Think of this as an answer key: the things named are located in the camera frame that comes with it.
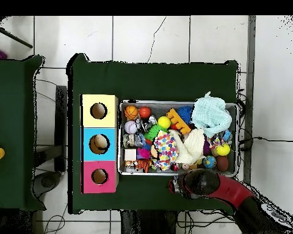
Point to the polka dot paper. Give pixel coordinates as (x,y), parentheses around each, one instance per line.
(166,150)

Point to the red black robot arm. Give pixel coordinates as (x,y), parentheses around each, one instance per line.
(232,190)

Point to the clear mesh bin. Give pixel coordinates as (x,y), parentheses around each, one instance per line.
(141,173)

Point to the cream waffle cloth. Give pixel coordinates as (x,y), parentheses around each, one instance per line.
(191,146)

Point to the green spiky ball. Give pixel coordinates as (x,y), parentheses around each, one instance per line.
(151,131)

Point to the yellow smiley ball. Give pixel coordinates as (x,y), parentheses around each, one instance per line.
(164,122)

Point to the orange toy brick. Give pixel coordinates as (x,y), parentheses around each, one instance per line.
(178,121)

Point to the white baseball toy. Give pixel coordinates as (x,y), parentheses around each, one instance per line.
(130,127)

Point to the blue spiky ball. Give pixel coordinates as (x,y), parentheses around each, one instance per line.
(184,113)

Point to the mint green cloth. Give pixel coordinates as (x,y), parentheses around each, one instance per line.
(210,117)

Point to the red orange ball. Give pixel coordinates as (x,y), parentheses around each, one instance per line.
(145,112)

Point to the orange basketball toy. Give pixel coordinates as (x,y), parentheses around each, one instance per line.
(131,112)

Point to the dark green table cloth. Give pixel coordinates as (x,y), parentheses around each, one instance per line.
(112,78)

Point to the black floor stand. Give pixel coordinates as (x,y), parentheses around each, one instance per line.
(61,126)

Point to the side table green cloth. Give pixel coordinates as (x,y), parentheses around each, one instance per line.
(12,109)

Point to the black tripod leg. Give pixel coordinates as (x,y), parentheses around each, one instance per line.
(14,37)

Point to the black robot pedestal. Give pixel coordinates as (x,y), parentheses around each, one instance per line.
(146,224)

